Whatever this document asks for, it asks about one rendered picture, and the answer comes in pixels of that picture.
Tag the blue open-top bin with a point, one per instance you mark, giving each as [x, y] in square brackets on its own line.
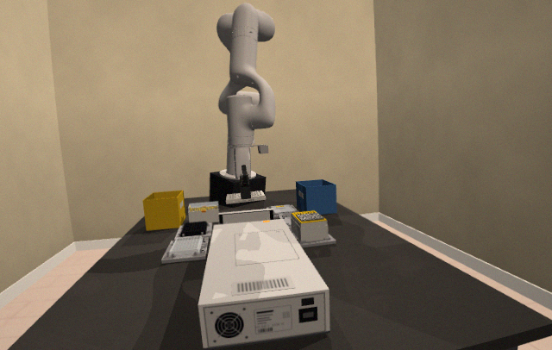
[318, 195]

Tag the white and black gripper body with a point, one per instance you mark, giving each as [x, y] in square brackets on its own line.
[242, 157]

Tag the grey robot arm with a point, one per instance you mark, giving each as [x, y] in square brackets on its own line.
[243, 117]

